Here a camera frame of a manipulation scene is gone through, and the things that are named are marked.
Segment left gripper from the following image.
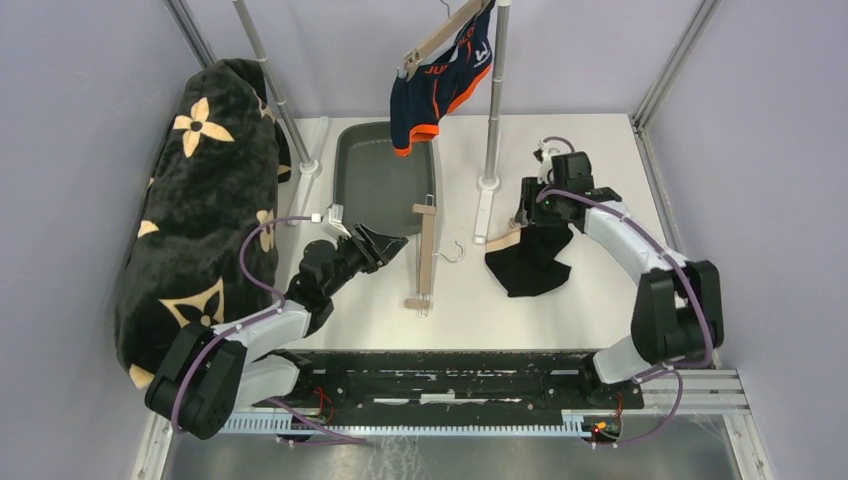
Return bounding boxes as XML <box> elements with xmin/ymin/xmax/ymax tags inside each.
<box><xmin>323</xmin><ymin>221</ymin><xmax>407</xmax><ymax>298</ymax></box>

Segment wooden clip hanger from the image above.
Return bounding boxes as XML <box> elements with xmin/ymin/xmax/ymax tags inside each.
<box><xmin>397</xmin><ymin>0</ymin><xmax>491</xmax><ymax>80</ymax></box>
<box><xmin>403</xmin><ymin>194</ymin><xmax>466</xmax><ymax>318</ymax></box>

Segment black underwear white waistband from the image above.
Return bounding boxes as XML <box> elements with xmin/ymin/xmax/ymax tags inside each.
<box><xmin>484</xmin><ymin>225</ymin><xmax>573</xmax><ymax>298</ymax></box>

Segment navy orange underwear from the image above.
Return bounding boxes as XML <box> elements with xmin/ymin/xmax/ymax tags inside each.
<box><xmin>390</xmin><ymin>1</ymin><xmax>494</xmax><ymax>157</ymax></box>

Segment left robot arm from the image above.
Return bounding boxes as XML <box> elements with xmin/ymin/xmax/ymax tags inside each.
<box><xmin>144</xmin><ymin>223</ymin><xmax>408</xmax><ymax>440</ymax></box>

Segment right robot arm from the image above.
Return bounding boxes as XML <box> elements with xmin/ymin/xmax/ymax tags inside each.
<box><xmin>516</xmin><ymin>145</ymin><xmax>724</xmax><ymax>408</ymax></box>

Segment grey plastic basin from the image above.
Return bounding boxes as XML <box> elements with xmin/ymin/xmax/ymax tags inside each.
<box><xmin>333</xmin><ymin>121</ymin><xmax>437</xmax><ymax>237</ymax></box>

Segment white right pole base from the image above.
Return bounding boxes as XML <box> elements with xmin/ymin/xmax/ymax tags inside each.
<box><xmin>473</xmin><ymin>176</ymin><xmax>501</xmax><ymax>245</ymax></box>

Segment left metal rack pole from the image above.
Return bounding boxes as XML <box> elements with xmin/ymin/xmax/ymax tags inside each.
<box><xmin>232</xmin><ymin>0</ymin><xmax>316</xmax><ymax>173</ymax></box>

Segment metal rack pole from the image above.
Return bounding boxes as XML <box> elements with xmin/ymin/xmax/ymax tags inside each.
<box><xmin>481</xmin><ymin>0</ymin><xmax>512</xmax><ymax>190</ymax></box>
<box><xmin>232</xmin><ymin>0</ymin><xmax>316</xmax><ymax>173</ymax></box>

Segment black floral plush blanket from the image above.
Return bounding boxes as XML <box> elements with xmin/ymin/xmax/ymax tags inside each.
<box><xmin>114</xmin><ymin>59</ymin><xmax>291</xmax><ymax>389</ymax></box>

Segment right metal rack pole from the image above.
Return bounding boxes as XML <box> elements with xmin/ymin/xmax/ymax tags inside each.
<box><xmin>481</xmin><ymin>0</ymin><xmax>512</xmax><ymax>190</ymax></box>

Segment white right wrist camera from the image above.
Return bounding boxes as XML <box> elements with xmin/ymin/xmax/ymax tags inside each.
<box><xmin>533</xmin><ymin>143</ymin><xmax>560</xmax><ymax>184</ymax></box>

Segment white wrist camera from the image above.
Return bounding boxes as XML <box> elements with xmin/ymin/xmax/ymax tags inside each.
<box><xmin>309</xmin><ymin>203</ymin><xmax>351</xmax><ymax>239</ymax></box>
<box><xmin>533</xmin><ymin>143</ymin><xmax>560</xmax><ymax>184</ymax></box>

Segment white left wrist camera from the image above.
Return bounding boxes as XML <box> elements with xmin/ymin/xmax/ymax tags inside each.
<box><xmin>309</xmin><ymin>203</ymin><xmax>351</xmax><ymax>239</ymax></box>

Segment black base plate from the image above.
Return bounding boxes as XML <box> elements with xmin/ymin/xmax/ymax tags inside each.
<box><xmin>282</xmin><ymin>350</ymin><xmax>645</xmax><ymax>427</ymax></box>

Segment aluminium frame rail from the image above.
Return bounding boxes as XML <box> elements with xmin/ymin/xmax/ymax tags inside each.
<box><xmin>631</xmin><ymin>0</ymin><xmax>721</xmax><ymax>132</ymax></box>

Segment grey cable duct strip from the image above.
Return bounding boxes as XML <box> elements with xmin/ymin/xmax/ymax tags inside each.
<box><xmin>219</xmin><ymin>409</ymin><xmax>591</xmax><ymax>439</ymax></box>

